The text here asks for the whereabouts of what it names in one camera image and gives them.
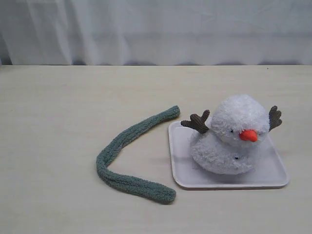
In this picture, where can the green fuzzy scarf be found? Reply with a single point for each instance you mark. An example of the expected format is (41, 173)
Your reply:
(129, 184)

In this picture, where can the white plush snowman toy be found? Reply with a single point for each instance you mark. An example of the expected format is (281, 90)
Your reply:
(227, 141)

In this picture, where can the white square tray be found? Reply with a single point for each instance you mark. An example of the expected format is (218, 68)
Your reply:
(269, 173)

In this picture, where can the white backdrop curtain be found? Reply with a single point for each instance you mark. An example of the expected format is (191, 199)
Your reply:
(155, 32)

